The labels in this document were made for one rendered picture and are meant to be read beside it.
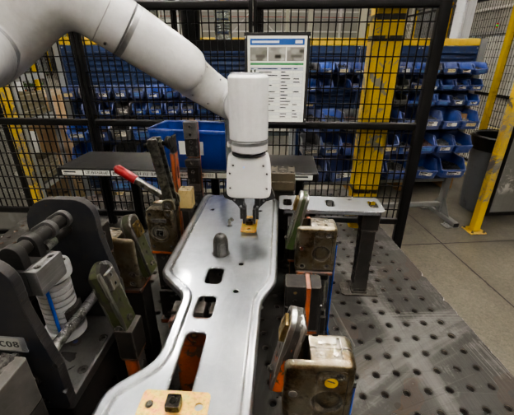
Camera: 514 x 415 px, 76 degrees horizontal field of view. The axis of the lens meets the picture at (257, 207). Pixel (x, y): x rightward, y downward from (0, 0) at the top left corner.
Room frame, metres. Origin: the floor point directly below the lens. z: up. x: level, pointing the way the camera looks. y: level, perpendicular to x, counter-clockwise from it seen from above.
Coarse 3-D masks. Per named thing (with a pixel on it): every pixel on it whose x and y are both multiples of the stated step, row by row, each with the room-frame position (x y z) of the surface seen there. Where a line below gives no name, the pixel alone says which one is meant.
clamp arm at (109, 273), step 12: (96, 264) 0.41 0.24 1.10; (108, 264) 0.42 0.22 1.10; (96, 276) 0.39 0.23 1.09; (108, 276) 0.40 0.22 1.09; (96, 288) 0.39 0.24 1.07; (108, 288) 0.40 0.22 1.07; (120, 288) 0.42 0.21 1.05; (108, 300) 0.39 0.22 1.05; (120, 300) 0.41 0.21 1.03; (108, 312) 0.39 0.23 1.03; (120, 312) 0.40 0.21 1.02; (132, 312) 0.42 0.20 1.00; (120, 324) 0.39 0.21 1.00
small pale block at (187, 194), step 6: (186, 186) 0.82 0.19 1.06; (192, 186) 0.82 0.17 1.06; (180, 192) 0.80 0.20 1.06; (186, 192) 0.79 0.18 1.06; (192, 192) 0.81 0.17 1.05; (180, 198) 0.80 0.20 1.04; (186, 198) 0.80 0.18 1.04; (192, 198) 0.80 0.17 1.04; (180, 204) 0.80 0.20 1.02; (186, 204) 0.80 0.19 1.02; (192, 204) 0.80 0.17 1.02; (180, 210) 0.80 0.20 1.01; (186, 210) 0.79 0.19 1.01; (192, 210) 0.79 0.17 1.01; (186, 216) 0.80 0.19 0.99; (192, 216) 0.80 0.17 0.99; (186, 222) 0.80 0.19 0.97
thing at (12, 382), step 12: (0, 360) 0.26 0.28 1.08; (12, 360) 0.26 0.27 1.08; (24, 360) 0.26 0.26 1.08; (0, 372) 0.24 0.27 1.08; (12, 372) 0.25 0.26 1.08; (24, 372) 0.25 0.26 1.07; (0, 384) 0.23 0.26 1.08; (12, 384) 0.24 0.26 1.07; (24, 384) 0.25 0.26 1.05; (0, 396) 0.22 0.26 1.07; (12, 396) 0.23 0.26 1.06; (24, 396) 0.24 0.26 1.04; (36, 396) 0.26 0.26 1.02; (0, 408) 0.22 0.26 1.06; (12, 408) 0.23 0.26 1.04; (24, 408) 0.24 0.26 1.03; (36, 408) 0.25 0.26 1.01
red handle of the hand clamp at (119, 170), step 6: (114, 168) 0.74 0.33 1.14; (120, 168) 0.74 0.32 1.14; (120, 174) 0.73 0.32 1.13; (126, 174) 0.73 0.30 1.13; (132, 174) 0.74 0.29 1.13; (132, 180) 0.73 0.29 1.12; (138, 180) 0.73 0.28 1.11; (144, 186) 0.73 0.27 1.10; (150, 186) 0.73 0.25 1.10; (150, 192) 0.73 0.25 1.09; (156, 192) 0.73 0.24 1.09; (162, 198) 0.73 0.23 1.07; (174, 198) 0.74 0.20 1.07
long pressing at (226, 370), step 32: (192, 224) 0.72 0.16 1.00; (224, 224) 0.73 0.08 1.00; (192, 256) 0.59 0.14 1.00; (256, 256) 0.59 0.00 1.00; (192, 288) 0.48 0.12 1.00; (224, 288) 0.48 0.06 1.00; (256, 288) 0.48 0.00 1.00; (192, 320) 0.40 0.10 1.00; (224, 320) 0.40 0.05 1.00; (256, 320) 0.40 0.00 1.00; (160, 352) 0.34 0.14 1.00; (224, 352) 0.34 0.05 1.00; (256, 352) 0.34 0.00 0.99; (128, 384) 0.29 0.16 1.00; (160, 384) 0.29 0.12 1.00; (224, 384) 0.29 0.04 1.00
